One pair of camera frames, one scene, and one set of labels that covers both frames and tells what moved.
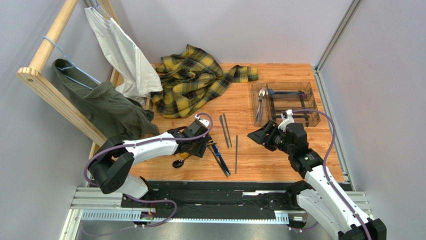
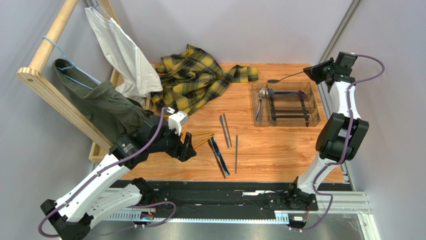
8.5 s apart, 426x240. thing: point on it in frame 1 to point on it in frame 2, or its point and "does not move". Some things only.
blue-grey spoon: [271, 92] does not move
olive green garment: [115, 115] does not move
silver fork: [261, 95] does not move
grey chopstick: [227, 130] does not move
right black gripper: [268, 137] to [320, 69]
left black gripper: [200, 150] to [184, 151]
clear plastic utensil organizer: [270, 99] does not move
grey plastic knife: [236, 154] does not move
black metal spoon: [179, 163] to [276, 81]
